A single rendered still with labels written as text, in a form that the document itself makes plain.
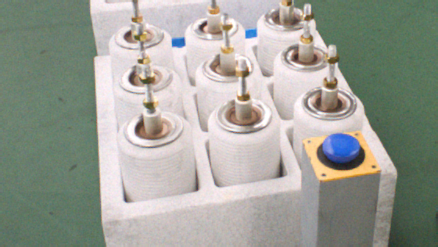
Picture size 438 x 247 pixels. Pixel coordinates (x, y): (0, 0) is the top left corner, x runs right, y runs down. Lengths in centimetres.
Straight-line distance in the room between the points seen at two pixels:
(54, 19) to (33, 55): 15
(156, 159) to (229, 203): 11
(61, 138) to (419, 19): 86
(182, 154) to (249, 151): 8
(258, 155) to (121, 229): 19
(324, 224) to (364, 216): 5
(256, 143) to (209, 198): 9
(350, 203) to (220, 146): 22
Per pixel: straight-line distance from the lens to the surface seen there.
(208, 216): 92
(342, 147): 75
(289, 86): 101
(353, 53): 152
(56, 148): 131
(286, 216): 95
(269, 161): 92
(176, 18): 136
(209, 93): 99
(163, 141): 88
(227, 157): 91
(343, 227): 79
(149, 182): 90
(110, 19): 135
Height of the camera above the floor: 81
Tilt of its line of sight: 35 degrees down
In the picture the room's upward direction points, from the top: straight up
